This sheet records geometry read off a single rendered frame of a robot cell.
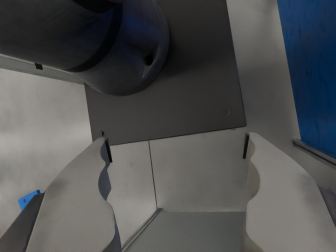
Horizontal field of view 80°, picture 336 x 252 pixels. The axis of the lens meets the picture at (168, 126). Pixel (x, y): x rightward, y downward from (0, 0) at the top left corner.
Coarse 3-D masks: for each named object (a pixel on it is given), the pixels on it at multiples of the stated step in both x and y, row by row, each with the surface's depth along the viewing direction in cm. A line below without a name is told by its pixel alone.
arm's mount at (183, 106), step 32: (160, 0) 27; (192, 0) 26; (224, 0) 25; (192, 32) 26; (224, 32) 25; (192, 64) 26; (224, 64) 25; (96, 96) 32; (128, 96) 30; (160, 96) 28; (192, 96) 26; (224, 96) 25; (96, 128) 32; (128, 128) 30; (160, 128) 28; (192, 128) 26; (224, 128) 25
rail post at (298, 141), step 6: (300, 138) 112; (294, 144) 112; (300, 144) 99; (306, 144) 92; (306, 150) 91; (312, 150) 82; (318, 150) 76; (324, 150) 76; (312, 156) 83; (318, 156) 76; (324, 156) 70; (330, 156) 64; (324, 162) 71; (330, 162) 66
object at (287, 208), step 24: (264, 144) 10; (264, 168) 9; (288, 168) 8; (264, 192) 7; (288, 192) 7; (312, 192) 7; (264, 216) 7; (288, 216) 7; (312, 216) 6; (240, 240) 7; (264, 240) 6; (288, 240) 6; (312, 240) 6
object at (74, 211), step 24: (96, 144) 11; (72, 168) 9; (96, 168) 9; (48, 192) 8; (72, 192) 8; (96, 192) 8; (48, 216) 7; (72, 216) 7; (96, 216) 7; (48, 240) 6; (72, 240) 6; (96, 240) 6
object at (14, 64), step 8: (0, 56) 110; (8, 56) 114; (0, 64) 109; (8, 64) 113; (16, 64) 117; (24, 64) 121; (32, 64) 126; (40, 64) 131; (24, 72) 125; (32, 72) 127; (40, 72) 131; (48, 72) 136; (56, 72) 142; (64, 72) 149; (64, 80) 152; (72, 80) 155; (80, 80) 162
